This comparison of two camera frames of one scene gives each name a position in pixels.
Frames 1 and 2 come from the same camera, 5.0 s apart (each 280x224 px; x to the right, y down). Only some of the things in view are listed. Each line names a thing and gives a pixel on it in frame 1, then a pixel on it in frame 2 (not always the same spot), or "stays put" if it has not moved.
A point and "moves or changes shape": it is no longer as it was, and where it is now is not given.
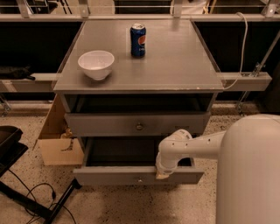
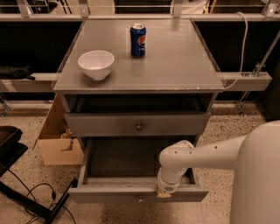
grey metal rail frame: [24, 82] stays put
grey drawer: [130, 161] moves or changes shape
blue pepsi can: [138, 39] stays put
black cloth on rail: [13, 73] stays put
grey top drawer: [87, 124] stays put
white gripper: [164, 166] to [164, 185]
